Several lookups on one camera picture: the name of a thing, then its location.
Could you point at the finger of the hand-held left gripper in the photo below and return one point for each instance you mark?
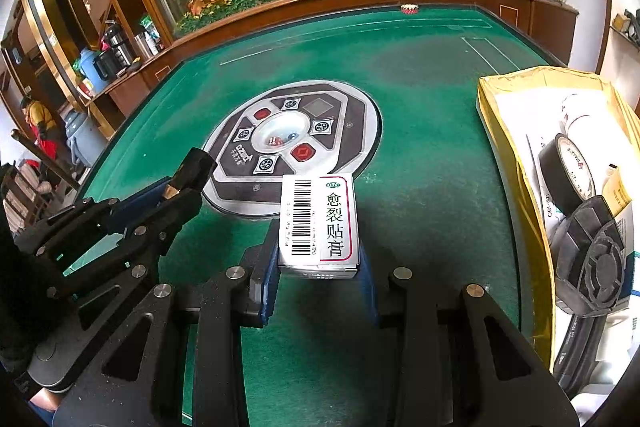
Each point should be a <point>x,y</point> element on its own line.
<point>142,201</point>
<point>175,212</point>

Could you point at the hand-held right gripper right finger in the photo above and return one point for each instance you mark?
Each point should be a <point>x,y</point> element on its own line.
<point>370,294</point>

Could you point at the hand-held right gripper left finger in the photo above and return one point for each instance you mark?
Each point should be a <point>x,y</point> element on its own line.
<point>265,279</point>

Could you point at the thick black gold-band marker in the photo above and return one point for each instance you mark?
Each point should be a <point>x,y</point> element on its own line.
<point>197,167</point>

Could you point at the yellow cardboard box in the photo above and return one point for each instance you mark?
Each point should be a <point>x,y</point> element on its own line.
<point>525,227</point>

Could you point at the white marker pen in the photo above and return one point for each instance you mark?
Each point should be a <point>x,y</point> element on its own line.
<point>552,219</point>

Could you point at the long black art marker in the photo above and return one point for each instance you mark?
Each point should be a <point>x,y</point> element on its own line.
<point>575,352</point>

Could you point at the black tape roll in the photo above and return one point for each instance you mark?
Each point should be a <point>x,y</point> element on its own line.
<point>555,177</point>

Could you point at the black round plastic tray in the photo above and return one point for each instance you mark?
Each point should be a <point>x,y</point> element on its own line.
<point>590,257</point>

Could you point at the white red tape roll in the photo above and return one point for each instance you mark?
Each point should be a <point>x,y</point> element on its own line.
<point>590,122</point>

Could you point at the grey water bucket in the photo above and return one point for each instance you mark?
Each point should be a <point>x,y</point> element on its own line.
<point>82,137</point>

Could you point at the wooden stick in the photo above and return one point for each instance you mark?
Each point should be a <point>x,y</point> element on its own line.
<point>45,158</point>

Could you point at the wooden chair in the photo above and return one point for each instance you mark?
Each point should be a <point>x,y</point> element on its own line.
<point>25,197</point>

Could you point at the blue kettle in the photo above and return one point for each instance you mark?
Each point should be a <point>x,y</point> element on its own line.
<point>92,72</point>

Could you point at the black kettle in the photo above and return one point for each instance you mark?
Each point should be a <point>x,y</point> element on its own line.
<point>106,66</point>

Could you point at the steel tumbler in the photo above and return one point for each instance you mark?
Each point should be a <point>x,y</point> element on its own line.
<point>141,47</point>

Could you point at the black thermos flask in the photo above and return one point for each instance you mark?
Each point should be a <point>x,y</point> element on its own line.
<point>117,44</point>

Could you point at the green packet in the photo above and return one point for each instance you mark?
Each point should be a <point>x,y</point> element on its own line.
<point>151,32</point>

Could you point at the round table control panel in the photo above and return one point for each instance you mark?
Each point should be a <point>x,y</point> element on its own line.
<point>340,117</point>

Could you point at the yellow paper slip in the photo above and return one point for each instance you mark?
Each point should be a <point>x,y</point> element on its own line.
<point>620,192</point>

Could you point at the red white small cup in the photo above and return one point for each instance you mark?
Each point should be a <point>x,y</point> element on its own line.
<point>409,9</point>

